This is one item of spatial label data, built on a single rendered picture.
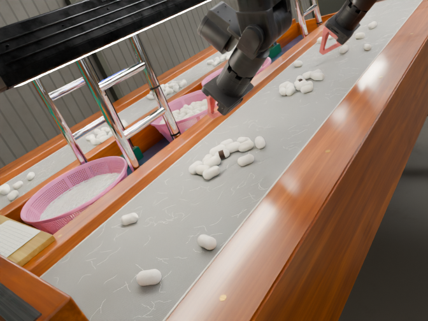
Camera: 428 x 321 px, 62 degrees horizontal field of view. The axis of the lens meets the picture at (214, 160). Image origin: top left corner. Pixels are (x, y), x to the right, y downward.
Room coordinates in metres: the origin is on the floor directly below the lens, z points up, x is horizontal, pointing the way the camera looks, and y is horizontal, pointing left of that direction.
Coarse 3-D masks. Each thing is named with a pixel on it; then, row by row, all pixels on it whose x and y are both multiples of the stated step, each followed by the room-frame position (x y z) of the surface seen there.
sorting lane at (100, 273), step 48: (336, 48) 1.17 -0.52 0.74; (288, 96) 0.90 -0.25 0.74; (336, 96) 0.78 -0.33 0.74; (288, 144) 0.64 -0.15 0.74; (144, 192) 0.68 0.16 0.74; (192, 192) 0.60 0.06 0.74; (240, 192) 0.54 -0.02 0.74; (96, 240) 0.57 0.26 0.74; (144, 240) 0.51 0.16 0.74; (192, 240) 0.46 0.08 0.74; (96, 288) 0.44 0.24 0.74; (144, 288) 0.39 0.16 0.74
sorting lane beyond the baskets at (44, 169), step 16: (176, 80) 1.69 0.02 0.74; (192, 80) 1.56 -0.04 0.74; (128, 112) 1.45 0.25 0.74; (144, 112) 1.35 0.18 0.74; (96, 128) 1.40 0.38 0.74; (80, 144) 1.26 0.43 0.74; (48, 160) 1.21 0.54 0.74; (64, 160) 1.14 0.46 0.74; (16, 176) 1.18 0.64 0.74; (48, 176) 1.04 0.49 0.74; (0, 208) 0.93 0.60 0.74
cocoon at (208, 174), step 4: (208, 168) 0.63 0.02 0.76; (212, 168) 0.63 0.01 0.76; (216, 168) 0.63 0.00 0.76; (204, 172) 0.62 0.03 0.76; (208, 172) 0.62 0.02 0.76; (212, 172) 0.62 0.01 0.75; (216, 172) 0.62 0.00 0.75; (204, 176) 0.62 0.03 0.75; (208, 176) 0.62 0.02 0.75; (212, 176) 0.62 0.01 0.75
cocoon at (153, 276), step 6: (150, 270) 0.40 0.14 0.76; (156, 270) 0.40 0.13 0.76; (138, 276) 0.40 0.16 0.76; (144, 276) 0.39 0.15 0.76; (150, 276) 0.39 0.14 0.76; (156, 276) 0.39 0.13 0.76; (138, 282) 0.39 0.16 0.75; (144, 282) 0.39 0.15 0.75; (150, 282) 0.39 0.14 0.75; (156, 282) 0.39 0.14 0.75
